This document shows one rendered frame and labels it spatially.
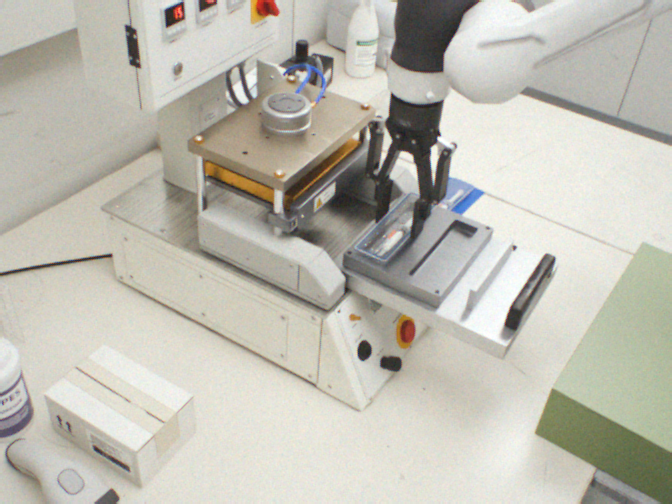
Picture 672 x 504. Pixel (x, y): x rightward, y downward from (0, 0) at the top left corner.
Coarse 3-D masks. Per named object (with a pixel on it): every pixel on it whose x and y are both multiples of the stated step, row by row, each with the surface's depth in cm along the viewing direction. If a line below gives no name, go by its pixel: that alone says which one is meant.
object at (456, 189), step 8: (448, 184) 169; (456, 184) 170; (464, 184) 170; (472, 184) 170; (448, 192) 167; (456, 192) 167; (464, 192) 168; (448, 200) 165; (456, 200) 165; (448, 208) 163
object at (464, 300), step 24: (336, 264) 116; (480, 264) 118; (504, 264) 118; (528, 264) 119; (360, 288) 115; (384, 288) 112; (456, 288) 113; (480, 288) 109; (504, 288) 114; (408, 312) 112; (432, 312) 109; (456, 312) 109; (480, 312) 110; (504, 312) 110; (528, 312) 111; (456, 336) 109; (480, 336) 107; (504, 336) 106
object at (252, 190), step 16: (352, 144) 126; (208, 160) 119; (336, 160) 122; (208, 176) 121; (224, 176) 119; (240, 176) 117; (304, 176) 118; (320, 176) 118; (240, 192) 119; (256, 192) 117; (272, 192) 115; (288, 192) 114; (304, 192) 115; (288, 208) 115
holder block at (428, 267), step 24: (432, 216) 123; (456, 216) 123; (408, 240) 117; (432, 240) 118; (456, 240) 121; (480, 240) 119; (360, 264) 113; (408, 264) 113; (432, 264) 116; (456, 264) 114; (408, 288) 111; (432, 288) 109
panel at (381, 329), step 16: (352, 304) 118; (352, 320) 117; (368, 320) 122; (384, 320) 126; (400, 320) 129; (416, 320) 134; (352, 336) 118; (368, 336) 122; (384, 336) 126; (400, 336) 129; (416, 336) 134; (352, 352) 118; (384, 352) 126; (400, 352) 130; (368, 368) 122; (368, 384) 122; (368, 400) 122
